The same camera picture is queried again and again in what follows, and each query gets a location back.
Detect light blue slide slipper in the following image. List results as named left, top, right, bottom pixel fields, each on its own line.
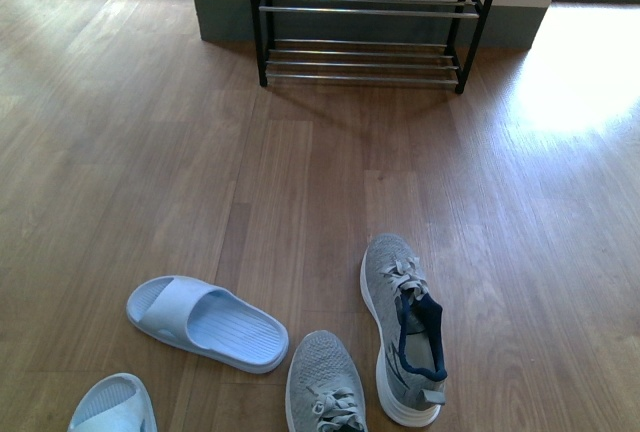
left=126, top=275, right=289, bottom=374

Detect grey sneaker with navy lining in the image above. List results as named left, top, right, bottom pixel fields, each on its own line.
left=360, top=233, right=448, bottom=428

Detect black metal shoe rack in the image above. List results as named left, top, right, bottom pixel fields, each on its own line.
left=250, top=0, right=493, bottom=94

